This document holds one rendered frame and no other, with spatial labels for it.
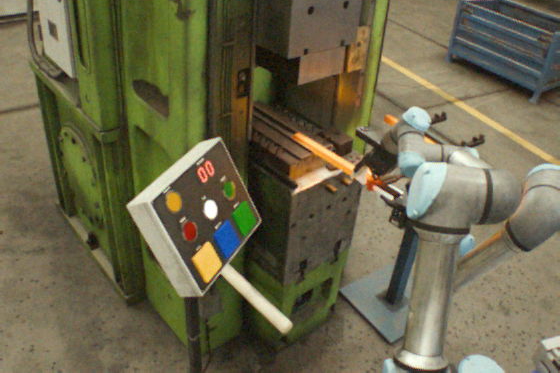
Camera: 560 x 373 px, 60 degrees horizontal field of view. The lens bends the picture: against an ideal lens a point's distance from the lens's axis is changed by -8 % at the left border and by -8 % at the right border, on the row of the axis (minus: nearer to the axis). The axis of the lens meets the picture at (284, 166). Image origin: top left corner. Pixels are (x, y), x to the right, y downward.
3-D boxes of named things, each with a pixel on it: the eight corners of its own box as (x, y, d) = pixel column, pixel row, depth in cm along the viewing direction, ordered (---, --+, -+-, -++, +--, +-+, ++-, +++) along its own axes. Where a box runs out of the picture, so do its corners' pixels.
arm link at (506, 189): (549, 181, 94) (474, 139, 142) (497, 175, 94) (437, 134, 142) (537, 237, 96) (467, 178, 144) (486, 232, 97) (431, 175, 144)
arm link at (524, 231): (578, 235, 108) (434, 322, 140) (579, 210, 116) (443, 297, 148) (542, 201, 108) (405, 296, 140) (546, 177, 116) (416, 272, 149)
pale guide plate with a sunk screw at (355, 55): (363, 68, 196) (369, 26, 187) (347, 73, 191) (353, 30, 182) (359, 66, 198) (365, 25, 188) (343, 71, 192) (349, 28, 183)
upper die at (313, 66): (342, 72, 169) (346, 45, 164) (297, 85, 158) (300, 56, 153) (262, 35, 195) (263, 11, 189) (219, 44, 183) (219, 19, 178)
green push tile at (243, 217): (257, 221, 148) (246, 200, 145) (245, 236, 143) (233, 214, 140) (252, 222, 149) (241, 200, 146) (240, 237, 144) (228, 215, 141)
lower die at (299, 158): (330, 162, 189) (333, 142, 184) (288, 181, 177) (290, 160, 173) (257, 116, 214) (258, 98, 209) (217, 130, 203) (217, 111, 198)
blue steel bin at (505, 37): (572, 90, 518) (596, 26, 478) (535, 104, 476) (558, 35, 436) (482, 50, 596) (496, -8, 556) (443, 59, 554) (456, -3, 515)
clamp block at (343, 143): (352, 152, 196) (355, 138, 192) (337, 159, 191) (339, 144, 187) (330, 139, 203) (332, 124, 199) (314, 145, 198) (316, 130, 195)
